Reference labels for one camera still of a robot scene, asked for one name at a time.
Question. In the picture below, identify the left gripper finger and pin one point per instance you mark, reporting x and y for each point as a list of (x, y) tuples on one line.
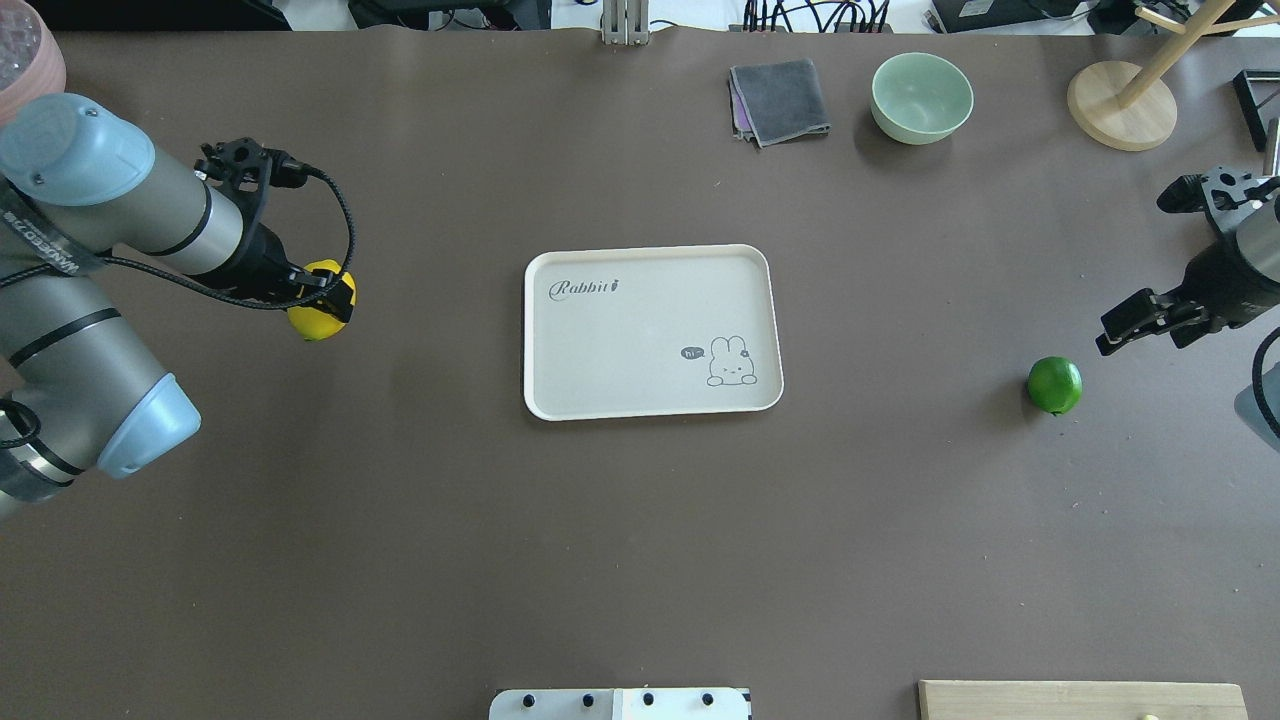
[(314, 282), (337, 306)]

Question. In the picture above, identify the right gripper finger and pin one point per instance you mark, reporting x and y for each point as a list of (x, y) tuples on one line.
[(1115, 336), (1145, 304)]

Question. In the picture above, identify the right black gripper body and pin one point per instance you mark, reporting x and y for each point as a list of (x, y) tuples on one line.
[(1225, 285)]

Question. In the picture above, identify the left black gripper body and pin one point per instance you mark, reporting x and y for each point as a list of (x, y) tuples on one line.
[(264, 258)]

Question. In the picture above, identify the yellow lemon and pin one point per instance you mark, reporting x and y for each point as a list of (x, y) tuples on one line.
[(313, 331)]

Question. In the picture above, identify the green lime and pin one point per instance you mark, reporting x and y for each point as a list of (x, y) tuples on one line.
[(1055, 385)]

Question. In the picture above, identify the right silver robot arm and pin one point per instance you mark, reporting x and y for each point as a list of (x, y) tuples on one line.
[(1257, 241)]

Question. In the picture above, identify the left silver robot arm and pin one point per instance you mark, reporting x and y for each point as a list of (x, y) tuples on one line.
[(84, 189)]

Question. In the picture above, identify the white rabbit print tray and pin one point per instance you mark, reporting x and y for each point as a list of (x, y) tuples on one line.
[(662, 331)]

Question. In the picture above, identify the wooden mug tree stand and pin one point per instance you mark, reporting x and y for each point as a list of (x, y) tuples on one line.
[(1129, 108)]

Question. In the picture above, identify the mint green bowl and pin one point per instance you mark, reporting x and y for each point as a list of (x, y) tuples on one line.
[(920, 98)]

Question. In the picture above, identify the pink bowl of ice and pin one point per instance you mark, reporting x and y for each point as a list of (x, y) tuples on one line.
[(31, 61)]

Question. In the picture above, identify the bamboo cutting board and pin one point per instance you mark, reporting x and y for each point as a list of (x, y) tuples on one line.
[(965, 699)]

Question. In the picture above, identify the grey folded cloth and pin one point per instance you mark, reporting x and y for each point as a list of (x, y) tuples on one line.
[(784, 100)]

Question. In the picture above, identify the purple cloth underneath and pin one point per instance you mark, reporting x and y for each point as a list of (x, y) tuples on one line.
[(742, 126)]

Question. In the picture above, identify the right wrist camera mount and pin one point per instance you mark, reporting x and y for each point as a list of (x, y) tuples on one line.
[(1228, 197)]

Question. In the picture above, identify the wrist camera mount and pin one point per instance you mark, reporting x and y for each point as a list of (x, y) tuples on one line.
[(243, 170), (1228, 197)]

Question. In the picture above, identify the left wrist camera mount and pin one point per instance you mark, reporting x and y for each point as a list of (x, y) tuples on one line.
[(243, 170)]

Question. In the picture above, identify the aluminium frame post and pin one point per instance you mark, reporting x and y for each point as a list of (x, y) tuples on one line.
[(625, 22)]

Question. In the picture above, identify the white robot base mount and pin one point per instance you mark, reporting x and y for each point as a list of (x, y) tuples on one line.
[(696, 702)]

